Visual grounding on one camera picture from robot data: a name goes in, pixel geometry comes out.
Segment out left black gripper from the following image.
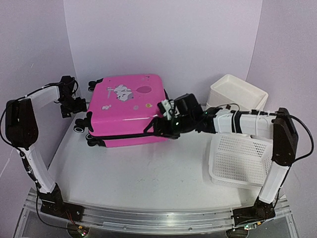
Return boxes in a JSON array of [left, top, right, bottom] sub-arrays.
[[59, 95, 88, 118]]

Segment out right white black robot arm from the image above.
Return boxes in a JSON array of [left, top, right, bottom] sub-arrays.
[[144, 94, 298, 227]]

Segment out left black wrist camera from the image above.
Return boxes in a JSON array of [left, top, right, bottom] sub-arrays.
[[58, 75, 79, 96]]

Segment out pink cartoon child suitcase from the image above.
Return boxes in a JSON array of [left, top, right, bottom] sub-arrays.
[[73, 74, 166, 148]]

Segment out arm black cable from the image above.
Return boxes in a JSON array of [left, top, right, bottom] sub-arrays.
[[217, 103, 315, 162], [0, 81, 80, 224]]

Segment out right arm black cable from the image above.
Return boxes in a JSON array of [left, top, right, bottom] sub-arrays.
[[217, 103, 315, 162]]

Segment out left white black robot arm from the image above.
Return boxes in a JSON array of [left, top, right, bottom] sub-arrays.
[[0, 76, 87, 222]]

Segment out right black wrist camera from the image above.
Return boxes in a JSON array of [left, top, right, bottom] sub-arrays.
[[174, 93, 203, 118]]

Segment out white three-drawer storage cabinet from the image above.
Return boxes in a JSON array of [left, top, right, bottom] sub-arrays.
[[206, 74, 268, 111]]

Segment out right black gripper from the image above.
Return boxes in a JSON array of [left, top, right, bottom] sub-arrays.
[[144, 114, 194, 139]]

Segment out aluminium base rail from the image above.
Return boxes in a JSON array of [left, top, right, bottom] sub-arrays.
[[23, 193, 294, 234]]

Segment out white perforated plastic basket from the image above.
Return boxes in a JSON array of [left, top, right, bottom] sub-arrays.
[[209, 134, 272, 189]]

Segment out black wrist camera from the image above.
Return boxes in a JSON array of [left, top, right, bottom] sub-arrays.
[[58, 75, 79, 96], [174, 93, 203, 118]]

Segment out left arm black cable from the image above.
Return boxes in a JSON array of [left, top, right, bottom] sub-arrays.
[[0, 81, 80, 224]]

